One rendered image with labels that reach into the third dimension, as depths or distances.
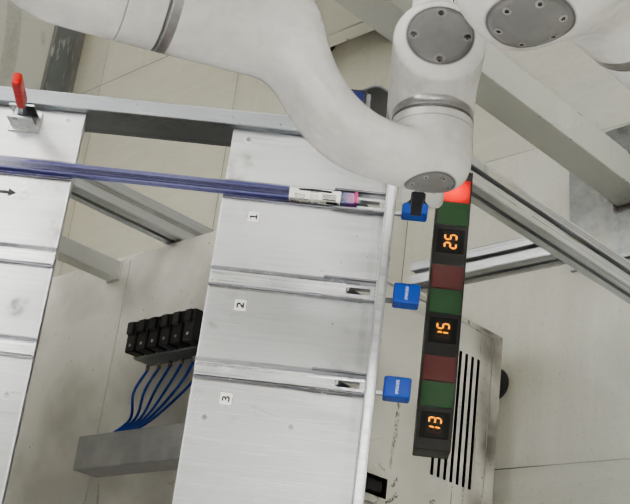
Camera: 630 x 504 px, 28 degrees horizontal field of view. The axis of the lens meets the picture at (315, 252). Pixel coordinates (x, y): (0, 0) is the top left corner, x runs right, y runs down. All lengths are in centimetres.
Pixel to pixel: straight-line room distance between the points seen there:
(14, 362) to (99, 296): 61
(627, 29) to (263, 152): 58
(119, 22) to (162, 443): 77
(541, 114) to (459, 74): 80
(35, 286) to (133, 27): 46
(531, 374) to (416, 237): 43
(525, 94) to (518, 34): 96
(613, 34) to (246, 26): 31
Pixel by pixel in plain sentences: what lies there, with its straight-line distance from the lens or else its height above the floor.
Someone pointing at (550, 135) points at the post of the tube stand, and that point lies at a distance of 197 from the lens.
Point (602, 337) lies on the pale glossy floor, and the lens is 212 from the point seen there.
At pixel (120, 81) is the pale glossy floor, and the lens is 354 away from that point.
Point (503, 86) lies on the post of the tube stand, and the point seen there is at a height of 43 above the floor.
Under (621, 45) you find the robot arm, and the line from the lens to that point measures 107.
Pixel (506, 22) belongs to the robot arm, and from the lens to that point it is 93.
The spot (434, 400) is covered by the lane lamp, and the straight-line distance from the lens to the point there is 140.
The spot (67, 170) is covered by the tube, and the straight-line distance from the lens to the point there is 150.
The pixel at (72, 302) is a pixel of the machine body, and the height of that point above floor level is 62.
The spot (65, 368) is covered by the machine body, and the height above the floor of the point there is 62.
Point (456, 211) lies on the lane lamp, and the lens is 148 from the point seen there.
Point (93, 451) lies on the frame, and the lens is 183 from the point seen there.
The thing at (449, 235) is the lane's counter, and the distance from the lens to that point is 147.
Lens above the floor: 170
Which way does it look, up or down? 40 degrees down
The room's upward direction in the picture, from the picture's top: 62 degrees counter-clockwise
